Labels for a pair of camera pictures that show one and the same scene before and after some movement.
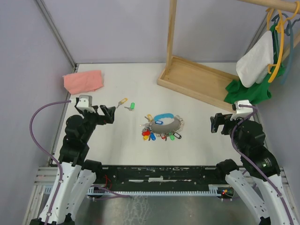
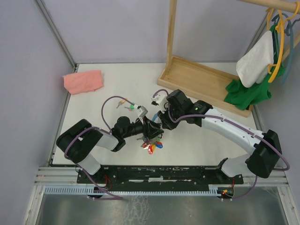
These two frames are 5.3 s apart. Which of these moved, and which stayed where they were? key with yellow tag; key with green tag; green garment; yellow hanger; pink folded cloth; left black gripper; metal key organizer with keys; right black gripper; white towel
Moved: metal key organizer with keys; left black gripper; right black gripper
Stayed: pink folded cloth; white towel; key with yellow tag; green garment; key with green tag; yellow hanger
